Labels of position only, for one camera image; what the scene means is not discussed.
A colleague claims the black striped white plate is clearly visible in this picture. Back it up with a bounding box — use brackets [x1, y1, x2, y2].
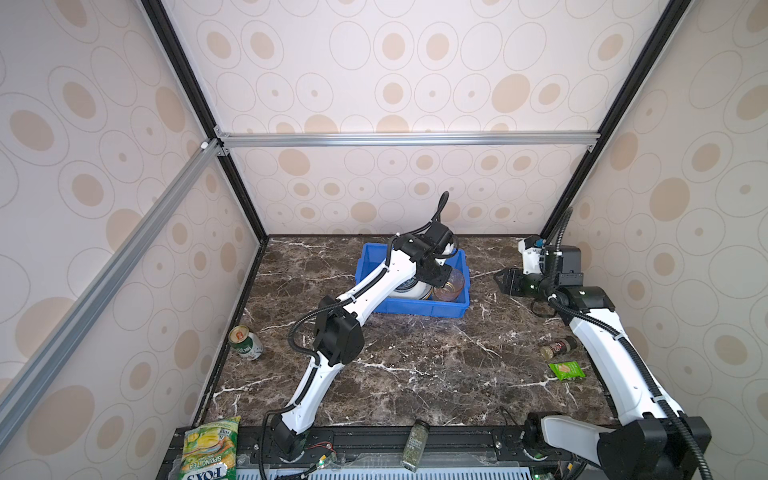
[389, 278, 433, 300]

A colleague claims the yellow glass cup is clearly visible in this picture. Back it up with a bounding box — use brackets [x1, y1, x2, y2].
[431, 268, 465, 302]

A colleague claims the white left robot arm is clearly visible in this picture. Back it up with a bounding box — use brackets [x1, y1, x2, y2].
[265, 219, 459, 452]

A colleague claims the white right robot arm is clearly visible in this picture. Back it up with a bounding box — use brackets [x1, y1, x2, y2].
[494, 236, 713, 479]

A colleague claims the blue plastic bin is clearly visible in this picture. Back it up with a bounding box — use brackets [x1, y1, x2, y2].
[355, 243, 470, 318]

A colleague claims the brown spice jar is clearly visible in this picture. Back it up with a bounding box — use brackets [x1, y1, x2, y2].
[539, 336, 579, 360]

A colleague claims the small green packet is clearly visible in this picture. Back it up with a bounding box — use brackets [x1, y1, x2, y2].
[548, 361, 586, 381]

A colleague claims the silver aluminium crossbar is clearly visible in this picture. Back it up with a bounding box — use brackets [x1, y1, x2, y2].
[221, 130, 600, 149]

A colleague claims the spice jar with herbs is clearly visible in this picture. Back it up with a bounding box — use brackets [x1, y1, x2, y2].
[401, 420, 430, 472]

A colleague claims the green beverage can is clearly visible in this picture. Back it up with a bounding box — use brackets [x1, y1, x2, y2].
[228, 325, 263, 360]

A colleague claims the yellow green snack bag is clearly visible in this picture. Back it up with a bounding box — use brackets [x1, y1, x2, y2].
[178, 416, 241, 480]

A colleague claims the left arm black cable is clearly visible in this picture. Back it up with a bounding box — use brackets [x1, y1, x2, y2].
[259, 191, 460, 480]

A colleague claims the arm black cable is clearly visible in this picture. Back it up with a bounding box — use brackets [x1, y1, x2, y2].
[542, 206, 715, 480]
[259, 191, 460, 480]

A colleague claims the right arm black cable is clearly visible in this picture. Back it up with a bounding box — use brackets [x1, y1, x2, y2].
[542, 206, 715, 480]

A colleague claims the black right corner post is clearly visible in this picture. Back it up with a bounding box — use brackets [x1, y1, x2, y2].
[540, 0, 694, 237]

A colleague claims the black corner frame post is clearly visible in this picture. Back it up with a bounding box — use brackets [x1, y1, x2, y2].
[140, 0, 269, 244]

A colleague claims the silver aluminium side rail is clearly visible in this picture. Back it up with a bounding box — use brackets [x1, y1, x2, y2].
[1, 138, 223, 449]

